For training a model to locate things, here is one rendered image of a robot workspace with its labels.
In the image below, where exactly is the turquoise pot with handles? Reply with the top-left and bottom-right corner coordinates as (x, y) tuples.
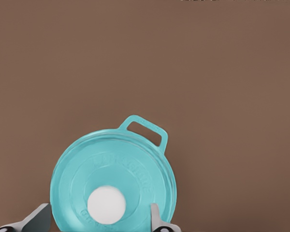
(50, 114), (177, 232)

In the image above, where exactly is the turquoise pot lid white knob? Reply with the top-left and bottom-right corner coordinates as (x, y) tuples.
(50, 128), (176, 232)

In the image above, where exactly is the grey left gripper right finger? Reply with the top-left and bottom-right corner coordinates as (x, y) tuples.
(150, 203), (182, 232)

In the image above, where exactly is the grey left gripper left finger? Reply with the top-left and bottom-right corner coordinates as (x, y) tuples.
(0, 203), (52, 232)

